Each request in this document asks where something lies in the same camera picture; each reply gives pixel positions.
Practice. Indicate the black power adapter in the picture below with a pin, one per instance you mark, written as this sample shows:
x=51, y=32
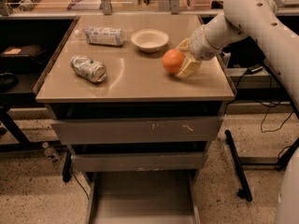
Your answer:
x=254, y=69

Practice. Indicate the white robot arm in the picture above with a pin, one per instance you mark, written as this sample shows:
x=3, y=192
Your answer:
x=239, y=19

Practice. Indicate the clear plastic water bottle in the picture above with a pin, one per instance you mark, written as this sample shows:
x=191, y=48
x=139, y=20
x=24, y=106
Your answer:
x=106, y=36

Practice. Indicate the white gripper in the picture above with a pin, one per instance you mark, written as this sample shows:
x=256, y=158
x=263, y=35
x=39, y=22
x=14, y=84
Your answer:
x=198, y=45

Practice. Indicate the crushed silver soda can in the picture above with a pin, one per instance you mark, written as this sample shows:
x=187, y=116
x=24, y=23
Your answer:
x=88, y=68

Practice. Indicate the small bottle on floor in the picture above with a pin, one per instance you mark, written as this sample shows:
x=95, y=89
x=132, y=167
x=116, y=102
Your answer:
x=51, y=152

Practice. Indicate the grey drawer cabinet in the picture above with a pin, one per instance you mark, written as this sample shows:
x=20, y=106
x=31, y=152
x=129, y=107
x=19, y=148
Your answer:
x=136, y=85

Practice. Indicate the white paper bowl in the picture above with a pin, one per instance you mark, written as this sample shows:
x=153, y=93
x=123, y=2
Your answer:
x=149, y=40

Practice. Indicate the open bottom grey drawer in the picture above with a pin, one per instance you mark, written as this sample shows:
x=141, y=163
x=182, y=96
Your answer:
x=152, y=197

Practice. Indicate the middle grey drawer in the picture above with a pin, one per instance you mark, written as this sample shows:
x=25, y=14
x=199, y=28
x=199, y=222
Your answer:
x=140, y=161

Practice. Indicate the black table leg bar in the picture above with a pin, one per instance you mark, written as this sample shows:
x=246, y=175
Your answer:
x=244, y=192

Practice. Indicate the orange fruit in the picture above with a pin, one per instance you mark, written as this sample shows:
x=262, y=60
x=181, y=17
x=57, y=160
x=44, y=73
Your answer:
x=173, y=60

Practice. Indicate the top grey drawer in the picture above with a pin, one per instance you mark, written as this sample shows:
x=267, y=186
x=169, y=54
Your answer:
x=122, y=131

